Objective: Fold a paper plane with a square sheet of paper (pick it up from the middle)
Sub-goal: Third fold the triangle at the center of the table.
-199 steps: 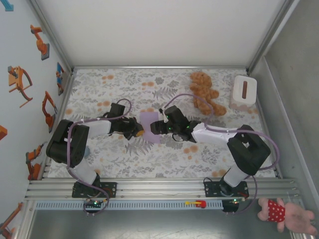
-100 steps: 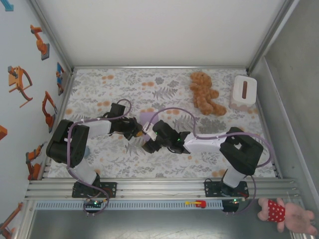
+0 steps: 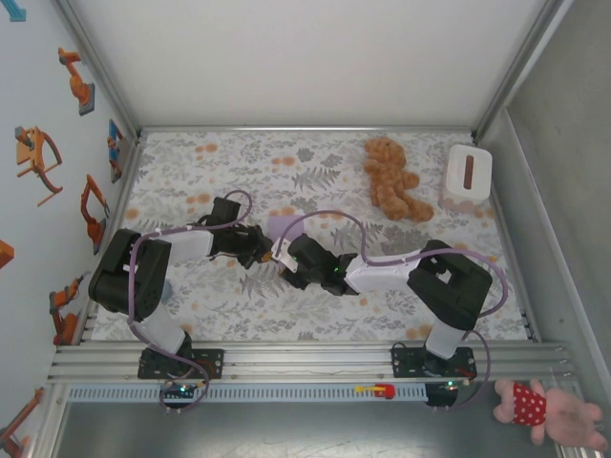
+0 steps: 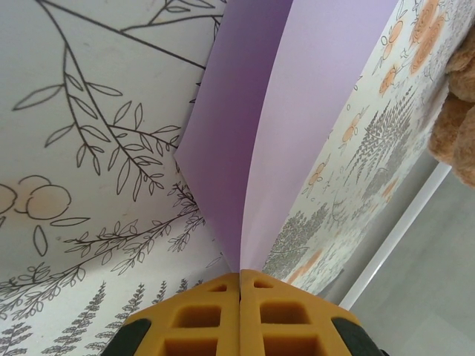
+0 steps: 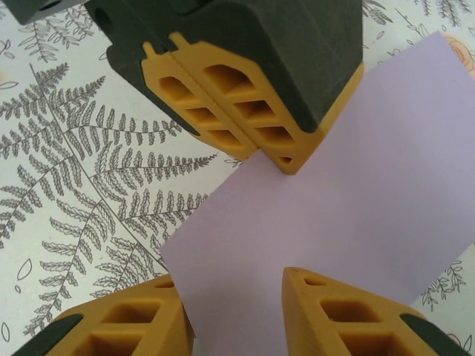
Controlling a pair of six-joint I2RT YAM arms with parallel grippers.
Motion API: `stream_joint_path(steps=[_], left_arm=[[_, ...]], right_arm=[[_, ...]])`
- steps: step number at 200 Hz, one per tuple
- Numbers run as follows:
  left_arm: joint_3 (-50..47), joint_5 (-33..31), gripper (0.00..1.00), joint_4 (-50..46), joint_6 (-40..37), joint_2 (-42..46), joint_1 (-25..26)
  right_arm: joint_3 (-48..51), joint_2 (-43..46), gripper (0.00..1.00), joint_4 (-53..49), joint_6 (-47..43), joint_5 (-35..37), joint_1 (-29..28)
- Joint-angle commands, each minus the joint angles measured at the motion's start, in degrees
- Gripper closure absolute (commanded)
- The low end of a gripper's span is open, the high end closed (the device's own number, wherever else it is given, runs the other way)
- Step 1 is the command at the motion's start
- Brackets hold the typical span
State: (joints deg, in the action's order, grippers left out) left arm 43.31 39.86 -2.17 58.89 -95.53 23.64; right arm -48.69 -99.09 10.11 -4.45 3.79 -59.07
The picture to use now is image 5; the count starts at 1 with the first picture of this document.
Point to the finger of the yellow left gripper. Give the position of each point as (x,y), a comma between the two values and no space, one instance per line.
(156,70)
(289,74)

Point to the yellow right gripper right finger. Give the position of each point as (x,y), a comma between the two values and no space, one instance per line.
(308,333)

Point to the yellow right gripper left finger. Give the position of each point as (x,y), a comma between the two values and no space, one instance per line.
(156,333)

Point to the purple square paper sheet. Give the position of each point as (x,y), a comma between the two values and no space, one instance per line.
(334,204)

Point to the floral print table mat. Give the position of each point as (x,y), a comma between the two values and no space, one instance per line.
(74,185)

